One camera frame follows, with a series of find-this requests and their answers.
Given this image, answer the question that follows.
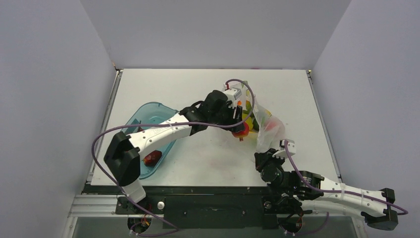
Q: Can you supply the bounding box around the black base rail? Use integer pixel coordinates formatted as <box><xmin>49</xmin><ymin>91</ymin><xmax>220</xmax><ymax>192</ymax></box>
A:
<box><xmin>83</xmin><ymin>184</ymin><xmax>315</xmax><ymax>229</ymax></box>

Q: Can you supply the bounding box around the yellow fake fruit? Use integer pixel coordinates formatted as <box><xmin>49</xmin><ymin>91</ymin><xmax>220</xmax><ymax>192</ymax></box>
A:
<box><xmin>245</xmin><ymin>115</ymin><xmax>258</xmax><ymax>131</ymax></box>

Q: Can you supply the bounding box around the clear plastic bag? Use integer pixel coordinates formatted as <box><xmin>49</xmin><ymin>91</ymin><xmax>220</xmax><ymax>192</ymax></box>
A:
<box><xmin>238</xmin><ymin>83</ymin><xmax>285</xmax><ymax>153</ymax></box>

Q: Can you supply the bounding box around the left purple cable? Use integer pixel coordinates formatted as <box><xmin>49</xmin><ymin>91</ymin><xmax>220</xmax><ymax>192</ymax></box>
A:
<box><xmin>91</xmin><ymin>78</ymin><xmax>256</xmax><ymax>237</ymax></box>

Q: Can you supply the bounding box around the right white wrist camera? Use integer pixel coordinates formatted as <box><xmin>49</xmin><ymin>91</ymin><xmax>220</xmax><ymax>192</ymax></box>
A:
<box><xmin>273</xmin><ymin>139</ymin><xmax>297</xmax><ymax>159</ymax></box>

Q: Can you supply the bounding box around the red fake apple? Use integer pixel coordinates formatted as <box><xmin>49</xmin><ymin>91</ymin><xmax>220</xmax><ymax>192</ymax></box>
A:
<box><xmin>231</xmin><ymin>122</ymin><xmax>250</xmax><ymax>142</ymax></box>

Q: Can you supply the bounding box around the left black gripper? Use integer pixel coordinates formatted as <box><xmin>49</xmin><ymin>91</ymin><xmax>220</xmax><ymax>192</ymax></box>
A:
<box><xmin>210</xmin><ymin>103</ymin><xmax>244</xmax><ymax>133</ymax></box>

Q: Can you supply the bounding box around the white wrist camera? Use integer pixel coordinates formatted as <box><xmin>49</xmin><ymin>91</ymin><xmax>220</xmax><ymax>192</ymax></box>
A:
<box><xmin>273</xmin><ymin>139</ymin><xmax>297</xmax><ymax>159</ymax></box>
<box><xmin>223</xmin><ymin>83</ymin><xmax>242</xmax><ymax>103</ymax></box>

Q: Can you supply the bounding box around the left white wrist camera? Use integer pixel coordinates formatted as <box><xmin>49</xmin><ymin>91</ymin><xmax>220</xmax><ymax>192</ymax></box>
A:
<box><xmin>223</xmin><ymin>83</ymin><xmax>242</xmax><ymax>103</ymax></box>

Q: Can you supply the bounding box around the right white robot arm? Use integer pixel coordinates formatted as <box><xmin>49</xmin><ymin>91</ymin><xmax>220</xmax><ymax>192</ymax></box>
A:
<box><xmin>254</xmin><ymin>148</ymin><xmax>399</xmax><ymax>231</ymax></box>

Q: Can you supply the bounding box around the teal plastic tray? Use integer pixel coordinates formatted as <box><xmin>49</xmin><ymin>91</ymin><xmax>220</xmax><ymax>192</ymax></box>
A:
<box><xmin>121</xmin><ymin>102</ymin><xmax>179</xmax><ymax>180</ymax></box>

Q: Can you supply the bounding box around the red fake berry cluster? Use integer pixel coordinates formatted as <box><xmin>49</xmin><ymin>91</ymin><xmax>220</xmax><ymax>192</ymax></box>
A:
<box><xmin>143</xmin><ymin>150</ymin><xmax>162</xmax><ymax>167</ymax></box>

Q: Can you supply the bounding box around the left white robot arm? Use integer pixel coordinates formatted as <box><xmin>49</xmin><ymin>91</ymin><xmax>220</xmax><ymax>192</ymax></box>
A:
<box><xmin>104</xmin><ymin>88</ymin><xmax>245</xmax><ymax>213</ymax></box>

